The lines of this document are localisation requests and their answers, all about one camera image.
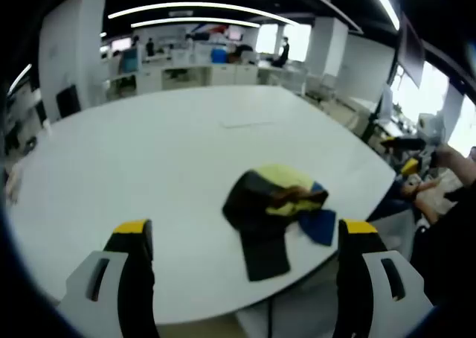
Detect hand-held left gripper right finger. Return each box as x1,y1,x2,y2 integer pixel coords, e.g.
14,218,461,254
334,219,434,338

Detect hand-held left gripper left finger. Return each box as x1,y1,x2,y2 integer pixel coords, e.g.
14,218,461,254
57,219,160,338

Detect yellow blue grey garment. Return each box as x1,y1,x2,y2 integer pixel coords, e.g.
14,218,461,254
222,162,338,282

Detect person's right hand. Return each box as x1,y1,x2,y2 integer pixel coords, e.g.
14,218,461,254
433,144,461,170

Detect cream plush toy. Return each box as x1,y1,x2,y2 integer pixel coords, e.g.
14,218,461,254
402,168,466,226

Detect dark hanging screen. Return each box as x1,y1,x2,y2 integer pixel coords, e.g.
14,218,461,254
396,13,425,86

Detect white ceiling light strip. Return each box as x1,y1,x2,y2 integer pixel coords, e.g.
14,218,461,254
7,64,33,95
130,16,261,29
366,0,401,32
107,1,298,25

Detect black box unit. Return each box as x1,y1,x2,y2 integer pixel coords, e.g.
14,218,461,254
55,84,82,119

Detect white office desk row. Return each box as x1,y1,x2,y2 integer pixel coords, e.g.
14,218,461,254
137,62,261,93

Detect teal panel cart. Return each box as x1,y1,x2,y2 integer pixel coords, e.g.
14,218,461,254
122,49,141,71

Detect white square pillar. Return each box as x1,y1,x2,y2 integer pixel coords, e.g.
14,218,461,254
39,0,107,121

